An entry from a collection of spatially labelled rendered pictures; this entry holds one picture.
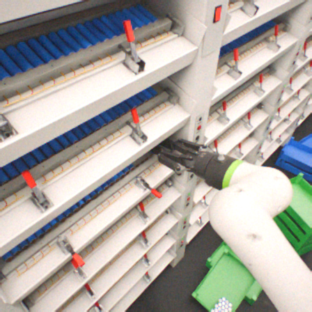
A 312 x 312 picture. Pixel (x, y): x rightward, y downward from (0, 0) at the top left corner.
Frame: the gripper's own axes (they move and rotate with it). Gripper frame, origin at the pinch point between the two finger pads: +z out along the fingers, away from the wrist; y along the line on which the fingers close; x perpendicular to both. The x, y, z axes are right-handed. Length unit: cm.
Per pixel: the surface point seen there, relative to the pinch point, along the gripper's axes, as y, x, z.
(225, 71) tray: -30.4, -13.2, -4.5
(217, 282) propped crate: -16, 99, -7
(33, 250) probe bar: 44.3, 3.7, 0.2
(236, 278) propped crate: -23, 97, -14
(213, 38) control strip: -11.5, -29.3, -13.5
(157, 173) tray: 4.5, 7.5, -1.7
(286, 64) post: -77, 1, -5
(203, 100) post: -11.7, -12.1, -9.0
